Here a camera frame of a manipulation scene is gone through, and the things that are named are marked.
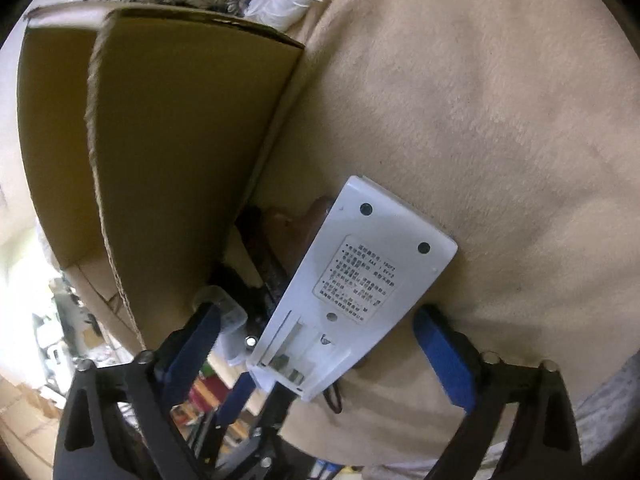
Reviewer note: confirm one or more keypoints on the black rectangular device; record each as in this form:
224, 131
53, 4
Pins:
265, 265

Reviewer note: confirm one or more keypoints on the cardboard box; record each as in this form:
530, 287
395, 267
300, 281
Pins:
175, 135

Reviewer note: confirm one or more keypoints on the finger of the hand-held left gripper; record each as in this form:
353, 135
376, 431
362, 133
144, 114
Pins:
272, 425
235, 400

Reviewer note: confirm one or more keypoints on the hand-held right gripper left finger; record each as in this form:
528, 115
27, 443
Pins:
192, 355

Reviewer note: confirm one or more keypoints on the beige blanket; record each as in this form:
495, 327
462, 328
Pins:
475, 110

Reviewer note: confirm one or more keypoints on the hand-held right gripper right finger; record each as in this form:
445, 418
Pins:
445, 360

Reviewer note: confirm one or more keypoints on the white small bottle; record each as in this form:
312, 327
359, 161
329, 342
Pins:
231, 332

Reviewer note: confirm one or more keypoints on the white battery device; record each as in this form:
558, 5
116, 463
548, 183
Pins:
360, 270

